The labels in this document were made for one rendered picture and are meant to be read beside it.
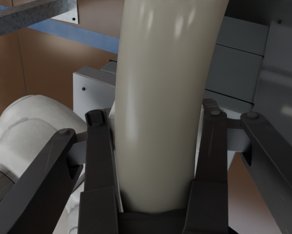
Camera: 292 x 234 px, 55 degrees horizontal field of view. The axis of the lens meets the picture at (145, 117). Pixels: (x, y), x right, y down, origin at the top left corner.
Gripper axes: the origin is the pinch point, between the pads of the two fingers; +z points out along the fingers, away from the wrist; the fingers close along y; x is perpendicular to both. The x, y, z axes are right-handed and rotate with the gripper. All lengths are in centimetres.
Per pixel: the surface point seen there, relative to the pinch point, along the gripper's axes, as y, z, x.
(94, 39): -39, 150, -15
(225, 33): 25, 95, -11
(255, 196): 50, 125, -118
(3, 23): -68, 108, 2
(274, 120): 55, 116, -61
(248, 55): 29, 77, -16
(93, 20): -38, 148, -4
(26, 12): -62, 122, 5
